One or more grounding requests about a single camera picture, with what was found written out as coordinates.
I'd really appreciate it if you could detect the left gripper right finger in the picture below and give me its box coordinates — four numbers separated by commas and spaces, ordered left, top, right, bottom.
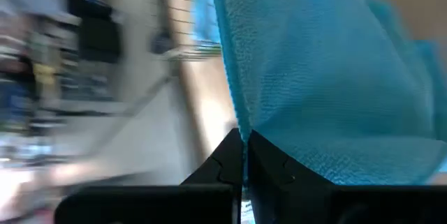
247, 129, 447, 224

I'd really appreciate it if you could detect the wire basket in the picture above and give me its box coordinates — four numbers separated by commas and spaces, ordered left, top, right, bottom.
153, 0, 224, 61

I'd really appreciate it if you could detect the light blue microfiber towel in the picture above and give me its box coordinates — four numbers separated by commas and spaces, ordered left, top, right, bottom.
190, 0, 447, 187

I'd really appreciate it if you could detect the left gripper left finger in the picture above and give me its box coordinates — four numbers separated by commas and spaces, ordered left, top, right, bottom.
54, 128, 244, 224

